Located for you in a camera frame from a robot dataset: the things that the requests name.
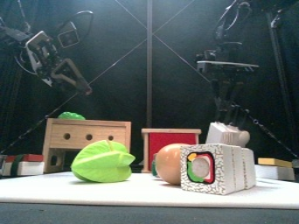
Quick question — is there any white cutting board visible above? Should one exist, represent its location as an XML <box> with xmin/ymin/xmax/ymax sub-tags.
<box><xmin>0</xmin><ymin>171</ymin><xmax>299</xmax><ymax>211</ymax></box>

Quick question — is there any green toy starfruit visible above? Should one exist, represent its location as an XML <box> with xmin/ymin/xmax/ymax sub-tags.
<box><xmin>69</xmin><ymin>139</ymin><xmax>136</xmax><ymax>184</ymax></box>

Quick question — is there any yellow flat block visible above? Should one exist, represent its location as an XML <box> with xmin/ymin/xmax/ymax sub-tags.
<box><xmin>256</xmin><ymin>157</ymin><xmax>295</xmax><ymax>169</ymax></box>

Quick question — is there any black cable loop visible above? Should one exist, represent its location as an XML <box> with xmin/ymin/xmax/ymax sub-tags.
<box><xmin>53</xmin><ymin>10</ymin><xmax>96</xmax><ymax>45</ymax></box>

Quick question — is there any small green toy piece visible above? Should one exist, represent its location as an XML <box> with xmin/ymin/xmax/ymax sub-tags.
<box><xmin>150</xmin><ymin>153</ymin><xmax>160</xmax><ymax>178</ymax></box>

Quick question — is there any dark side frame pole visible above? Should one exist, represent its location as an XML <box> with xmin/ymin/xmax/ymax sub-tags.
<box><xmin>265</xmin><ymin>11</ymin><xmax>295</xmax><ymax>141</ymax></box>

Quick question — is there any red wooden-framed box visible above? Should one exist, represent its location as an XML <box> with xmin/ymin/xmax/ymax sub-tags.
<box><xmin>140</xmin><ymin>128</ymin><xmax>202</xmax><ymax>173</ymax></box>

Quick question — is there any white flat block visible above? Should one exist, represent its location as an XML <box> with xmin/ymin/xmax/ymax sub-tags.
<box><xmin>253</xmin><ymin>164</ymin><xmax>296</xmax><ymax>182</ymax></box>

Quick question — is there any green toy vegetable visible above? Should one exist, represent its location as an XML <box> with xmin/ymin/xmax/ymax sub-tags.
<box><xmin>57</xmin><ymin>111</ymin><xmax>86</xmax><ymax>121</ymax></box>

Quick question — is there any wooden toy stove box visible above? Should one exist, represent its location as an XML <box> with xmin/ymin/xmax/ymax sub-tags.
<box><xmin>41</xmin><ymin>117</ymin><xmax>133</xmax><ymax>175</ymax></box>

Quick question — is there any white sushi roll block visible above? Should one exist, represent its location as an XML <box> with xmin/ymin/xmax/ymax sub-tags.
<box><xmin>178</xmin><ymin>143</ymin><xmax>257</xmax><ymax>196</ymax></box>

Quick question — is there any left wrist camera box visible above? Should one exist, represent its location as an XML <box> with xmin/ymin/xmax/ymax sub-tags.
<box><xmin>56</xmin><ymin>21</ymin><xmax>81</xmax><ymax>49</ymax></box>

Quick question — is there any white knife block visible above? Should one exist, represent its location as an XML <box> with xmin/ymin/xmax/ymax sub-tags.
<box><xmin>204</xmin><ymin>121</ymin><xmax>251</xmax><ymax>149</ymax></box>

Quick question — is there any red and white block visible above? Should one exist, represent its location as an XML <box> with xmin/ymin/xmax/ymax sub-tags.
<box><xmin>2</xmin><ymin>153</ymin><xmax>45</xmax><ymax>177</ymax></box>

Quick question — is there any peach toy egg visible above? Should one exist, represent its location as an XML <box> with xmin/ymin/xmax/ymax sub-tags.
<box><xmin>153</xmin><ymin>143</ymin><xmax>192</xmax><ymax>186</ymax></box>

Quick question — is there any grey vertical frame pole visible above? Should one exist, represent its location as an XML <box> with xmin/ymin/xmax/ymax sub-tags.
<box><xmin>145</xmin><ymin>0</ymin><xmax>153</xmax><ymax>130</ymax></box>

